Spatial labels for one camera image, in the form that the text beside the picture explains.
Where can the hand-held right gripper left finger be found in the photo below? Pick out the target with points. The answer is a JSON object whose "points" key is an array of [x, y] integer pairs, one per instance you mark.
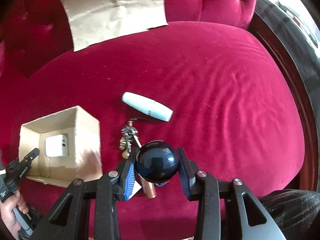
{"points": [[128, 180]]}

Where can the black glossy ball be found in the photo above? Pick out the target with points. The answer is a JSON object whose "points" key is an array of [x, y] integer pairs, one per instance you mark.
{"points": [[157, 161]]}

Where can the small white card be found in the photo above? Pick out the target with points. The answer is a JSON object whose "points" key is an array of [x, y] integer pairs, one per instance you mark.
{"points": [[135, 188]]}

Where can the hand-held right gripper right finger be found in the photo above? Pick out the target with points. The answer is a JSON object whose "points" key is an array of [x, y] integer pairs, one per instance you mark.
{"points": [[183, 177]]}

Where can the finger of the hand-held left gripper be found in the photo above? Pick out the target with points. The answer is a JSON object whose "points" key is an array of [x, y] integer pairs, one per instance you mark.
{"points": [[30, 156]]}

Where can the white charger plug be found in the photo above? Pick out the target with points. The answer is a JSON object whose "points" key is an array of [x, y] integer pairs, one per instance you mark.
{"points": [[57, 146]]}

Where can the key bunch with carabiner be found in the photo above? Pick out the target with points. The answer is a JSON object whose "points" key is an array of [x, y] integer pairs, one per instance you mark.
{"points": [[128, 136]]}

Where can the crumpled brown paper sheet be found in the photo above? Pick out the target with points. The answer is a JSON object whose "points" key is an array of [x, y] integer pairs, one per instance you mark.
{"points": [[112, 12]]}

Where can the blue round key fob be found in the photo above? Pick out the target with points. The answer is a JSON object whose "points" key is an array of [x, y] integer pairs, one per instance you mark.
{"points": [[160, 185]]}

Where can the cardboard box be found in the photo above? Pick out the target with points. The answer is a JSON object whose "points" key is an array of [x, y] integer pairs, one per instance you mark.
{"points": [[87, 145]]}

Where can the dark plaid trousers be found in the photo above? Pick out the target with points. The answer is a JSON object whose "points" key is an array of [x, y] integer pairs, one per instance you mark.
{"points": [[292, 212]]}

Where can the light blue plastic tube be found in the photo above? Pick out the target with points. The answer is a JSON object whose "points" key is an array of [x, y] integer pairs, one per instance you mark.
{"points": [[147, 106]]}

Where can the person's left hand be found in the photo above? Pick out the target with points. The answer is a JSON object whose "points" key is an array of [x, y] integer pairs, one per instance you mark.
{"points": [[8, 217]]}

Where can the red velvet sofa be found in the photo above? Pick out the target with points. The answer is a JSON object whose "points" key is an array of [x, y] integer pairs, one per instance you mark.
{"points": [[200, 92]]}

